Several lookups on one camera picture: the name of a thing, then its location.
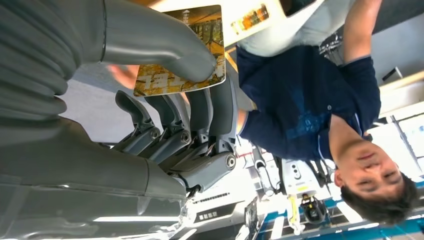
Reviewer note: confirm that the white machine with lens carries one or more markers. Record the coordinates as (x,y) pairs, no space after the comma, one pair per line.
(299,175)

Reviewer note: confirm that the black smartphone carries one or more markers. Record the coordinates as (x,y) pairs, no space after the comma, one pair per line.
(299,6)

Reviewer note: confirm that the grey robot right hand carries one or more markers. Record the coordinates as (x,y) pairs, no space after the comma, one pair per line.
(82,185)

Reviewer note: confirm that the person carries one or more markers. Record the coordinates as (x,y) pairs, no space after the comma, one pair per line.
(298,99)

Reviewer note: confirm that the black plate with white text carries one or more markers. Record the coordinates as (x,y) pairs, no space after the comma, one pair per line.
(215,213)

